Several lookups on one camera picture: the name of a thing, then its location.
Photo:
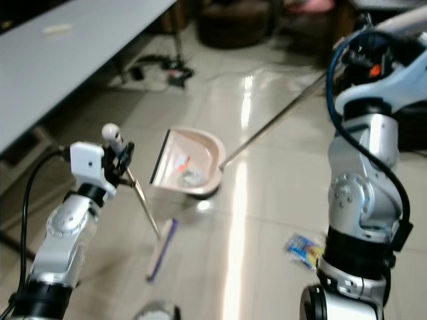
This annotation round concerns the broom with white knob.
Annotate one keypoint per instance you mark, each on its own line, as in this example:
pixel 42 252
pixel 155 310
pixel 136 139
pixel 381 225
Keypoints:
pixel 163 253

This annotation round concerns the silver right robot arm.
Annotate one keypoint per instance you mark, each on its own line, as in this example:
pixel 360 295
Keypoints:
pixel 367 186

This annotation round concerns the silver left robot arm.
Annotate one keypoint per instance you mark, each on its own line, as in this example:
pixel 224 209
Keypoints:
pixel 63 233

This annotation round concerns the orange and white paper scrap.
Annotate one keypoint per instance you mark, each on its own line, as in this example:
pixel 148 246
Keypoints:
pixel 183 162

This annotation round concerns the crumpled grey wrapper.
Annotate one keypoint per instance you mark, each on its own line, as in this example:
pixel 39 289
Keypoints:
pixel 193 176

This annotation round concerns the long white table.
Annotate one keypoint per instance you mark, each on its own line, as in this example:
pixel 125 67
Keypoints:
pixel 67 60

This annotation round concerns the dark brown round stool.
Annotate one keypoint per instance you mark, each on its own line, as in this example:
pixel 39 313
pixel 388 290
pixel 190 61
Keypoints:
pixel 233 23

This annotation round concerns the blue and yellow snack wrapper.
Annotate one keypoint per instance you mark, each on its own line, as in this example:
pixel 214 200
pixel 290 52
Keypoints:
pixel 305 250

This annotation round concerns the pink cushion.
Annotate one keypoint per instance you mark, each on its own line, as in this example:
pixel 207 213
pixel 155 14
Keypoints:
pixel 307 5

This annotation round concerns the black box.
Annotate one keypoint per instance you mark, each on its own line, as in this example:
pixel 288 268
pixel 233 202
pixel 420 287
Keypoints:
pixel 415 130

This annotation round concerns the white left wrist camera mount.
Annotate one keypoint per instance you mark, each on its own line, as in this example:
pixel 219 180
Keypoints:
pixel 87 162

